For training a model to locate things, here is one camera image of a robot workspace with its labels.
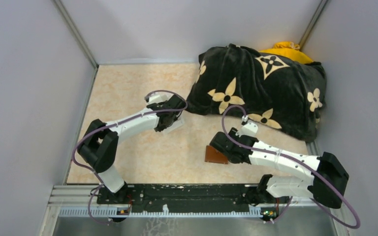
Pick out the white translucent plastic card box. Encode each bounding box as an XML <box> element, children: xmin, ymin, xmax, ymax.
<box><xmin>162</xmin><ymin>116</ymin><xmax>185</xmax><ymax>135</ymax></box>

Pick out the brown leather card holder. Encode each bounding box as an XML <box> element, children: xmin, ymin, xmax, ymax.
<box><xmin>204</xmin><ymin>145</ymin><xmax>229</xmax><ymax>165</ymax></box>

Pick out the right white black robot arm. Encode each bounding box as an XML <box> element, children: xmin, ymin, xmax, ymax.
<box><xmin>210</xmin><ymin>128</ymin><xmax>349</xmax><ymax>209</ymax></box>

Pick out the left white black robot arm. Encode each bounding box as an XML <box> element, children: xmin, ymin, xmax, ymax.
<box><xmin>74</xmin><ymin>90</ymin><xmax>188</xmax><ymax>204</ymax></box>

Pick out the black floral plush blanket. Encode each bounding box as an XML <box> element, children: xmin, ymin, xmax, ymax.
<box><xmin>187</xmin><ymin>44</ymin><xmax>327</xmax><ymax>142</ymax></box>

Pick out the yellow cloth bundle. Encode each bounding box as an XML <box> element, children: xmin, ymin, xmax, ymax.
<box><xmin>259</xmin><ymin>41</ymin><xmax>314</xmax><ymax>64</ymax></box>

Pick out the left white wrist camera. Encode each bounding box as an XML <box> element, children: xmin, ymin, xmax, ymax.
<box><xmin>144</xmin><ymin>92</ymin><xmax>168</xmax><ymax>105</ymax></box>

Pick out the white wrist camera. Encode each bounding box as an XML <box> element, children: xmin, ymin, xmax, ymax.
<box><xmin>144</xmin><ymin>92</ymin><xmax>168</xmax><ymax>105</ymax></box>
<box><xmin>237</xmin><ymin>115</ymin><xmax>258</xmax><ymax>137</ymax></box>

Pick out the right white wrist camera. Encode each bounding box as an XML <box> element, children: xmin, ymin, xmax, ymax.
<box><xmin>237</xmin><ymin>115</ymin><xmax>258</xmax><ymax>137</ymax></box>

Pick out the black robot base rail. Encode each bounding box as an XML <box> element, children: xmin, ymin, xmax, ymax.
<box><xmin>96</xmin><ymin>183</ymin><xmax>289</xmax><ymax>213</ymax></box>

